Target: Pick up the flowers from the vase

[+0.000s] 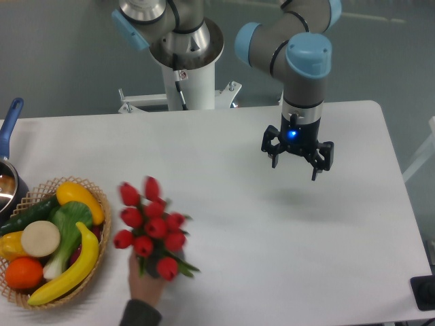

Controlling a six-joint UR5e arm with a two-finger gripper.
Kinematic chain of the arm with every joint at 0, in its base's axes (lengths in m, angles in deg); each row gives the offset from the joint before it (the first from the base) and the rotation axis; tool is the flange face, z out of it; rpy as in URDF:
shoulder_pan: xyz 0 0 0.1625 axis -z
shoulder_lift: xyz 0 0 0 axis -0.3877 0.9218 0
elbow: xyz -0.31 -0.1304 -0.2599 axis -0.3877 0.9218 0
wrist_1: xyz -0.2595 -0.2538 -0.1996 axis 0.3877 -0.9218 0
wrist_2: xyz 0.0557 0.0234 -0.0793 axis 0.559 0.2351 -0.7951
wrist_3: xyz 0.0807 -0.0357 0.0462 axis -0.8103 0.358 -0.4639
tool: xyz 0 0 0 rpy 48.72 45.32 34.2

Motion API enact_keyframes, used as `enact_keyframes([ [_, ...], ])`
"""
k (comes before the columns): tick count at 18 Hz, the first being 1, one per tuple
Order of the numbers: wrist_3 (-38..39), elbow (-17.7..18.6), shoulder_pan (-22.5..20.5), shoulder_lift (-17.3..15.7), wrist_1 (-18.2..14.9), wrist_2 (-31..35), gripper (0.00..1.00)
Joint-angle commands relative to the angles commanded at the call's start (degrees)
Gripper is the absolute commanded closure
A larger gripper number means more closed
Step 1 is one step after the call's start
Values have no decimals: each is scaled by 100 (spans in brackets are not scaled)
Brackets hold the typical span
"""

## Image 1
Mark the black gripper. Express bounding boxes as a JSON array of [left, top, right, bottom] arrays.
[[261, 115, 334, 181]]

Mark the red tulip bouquet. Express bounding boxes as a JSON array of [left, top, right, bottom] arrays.
[[113, 177, 200, 278]]

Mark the dark grey ribbed vase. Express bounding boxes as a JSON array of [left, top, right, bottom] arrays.
[[143, 249, 185, 281]]

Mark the grey sleeved forearm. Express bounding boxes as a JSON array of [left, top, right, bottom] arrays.
[[120, 300, 162, 326]]

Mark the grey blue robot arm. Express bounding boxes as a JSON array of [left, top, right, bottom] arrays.
[[111, 1, 342, 174]]

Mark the person's hand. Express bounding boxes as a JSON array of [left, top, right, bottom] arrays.
[[128, 252, 167, 308]]

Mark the black device at edge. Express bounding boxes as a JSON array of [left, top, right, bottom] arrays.
[[410, 275, 435, 311]]

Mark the yellow banana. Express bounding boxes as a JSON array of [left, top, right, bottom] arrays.
[[27, 222, 99, 306]]

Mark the green bok choy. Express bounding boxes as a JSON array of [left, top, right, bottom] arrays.
[[43, 201, 92, 280]]

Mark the woven wicker basket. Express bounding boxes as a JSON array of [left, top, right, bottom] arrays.
[[1, 176, 111, 310]]

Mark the dark green cucumber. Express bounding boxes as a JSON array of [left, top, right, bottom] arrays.
[[1, 196, 60, 236]]

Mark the beige round disc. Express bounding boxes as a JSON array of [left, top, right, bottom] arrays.
[[20, 221, 60, 257]]

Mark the orange fruit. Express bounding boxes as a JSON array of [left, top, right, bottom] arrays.
[[5, 257, 43, 289]]

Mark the yellow bell pepper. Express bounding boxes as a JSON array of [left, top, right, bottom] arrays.
[[1, 231, 29, 261]]

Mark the white frame at right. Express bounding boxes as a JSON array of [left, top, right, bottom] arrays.
[[402, 116, 434, 183]]

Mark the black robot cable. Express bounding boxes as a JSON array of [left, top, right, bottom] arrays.
[[171, 53, 189, 111]]

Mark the blue handled saucepan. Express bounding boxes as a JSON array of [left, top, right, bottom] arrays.
[[1, 98, 29, 225]]

